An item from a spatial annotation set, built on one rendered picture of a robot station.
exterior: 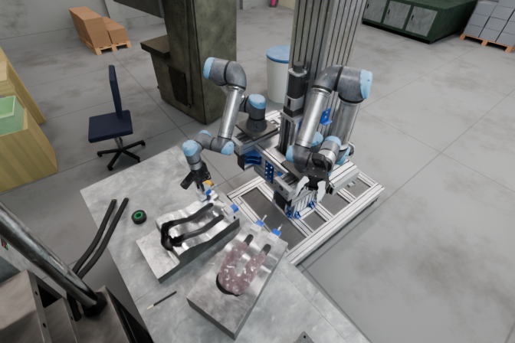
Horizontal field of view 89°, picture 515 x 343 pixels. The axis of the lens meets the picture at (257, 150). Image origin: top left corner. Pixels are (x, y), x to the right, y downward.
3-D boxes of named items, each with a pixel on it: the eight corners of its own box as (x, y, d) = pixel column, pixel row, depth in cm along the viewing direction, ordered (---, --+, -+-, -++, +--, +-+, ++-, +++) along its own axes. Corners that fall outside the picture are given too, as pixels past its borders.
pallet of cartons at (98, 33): (116, 33, 620) (106, 2, 577) (132, 47, 556) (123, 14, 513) (80, 40, 583) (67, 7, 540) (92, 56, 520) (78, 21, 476)
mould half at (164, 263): (214, 198, 170) (212, 185, 160) (240, 226, 155) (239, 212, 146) (139, 246, 144) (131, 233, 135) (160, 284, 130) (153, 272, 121)
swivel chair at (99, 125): (137, 134, 343) (111, 62, 279) (157, 154, 315) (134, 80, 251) (92, 153, 314) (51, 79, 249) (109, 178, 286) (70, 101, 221)
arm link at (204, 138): (218, 142, 148) (209, 155, 141) (201, 138, 151) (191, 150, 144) (217, 132, 143) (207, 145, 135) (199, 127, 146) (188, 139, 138)
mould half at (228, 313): (247, 226, 155) (247, 215, 148) (287, 248, 146) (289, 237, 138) (189, 305, 123) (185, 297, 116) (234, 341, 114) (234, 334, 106)
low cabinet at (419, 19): (462, 31, 688) (479, -2, 637) (429, 45, 605) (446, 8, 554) (394, 13, 800) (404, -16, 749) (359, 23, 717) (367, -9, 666)
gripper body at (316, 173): (323, 196, 99) (332, 174, 107) (325, 179, 94) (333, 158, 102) (304, 190, 102) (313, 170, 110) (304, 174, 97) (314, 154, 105)
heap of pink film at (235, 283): (241, 239, 143) (241, 231, 137) (270, 256, 136) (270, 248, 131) (211, 281, 126) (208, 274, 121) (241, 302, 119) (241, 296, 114)
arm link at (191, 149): (200, 139, 135) (191, 150, 129) (205, 155, 142) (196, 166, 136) (187, 137, 138) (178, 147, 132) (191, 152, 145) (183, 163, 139)
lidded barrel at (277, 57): (284, 83, 454) (288, 42, 407) (306, 98, 419) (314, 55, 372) (257, 93, 429) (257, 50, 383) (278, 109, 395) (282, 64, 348)
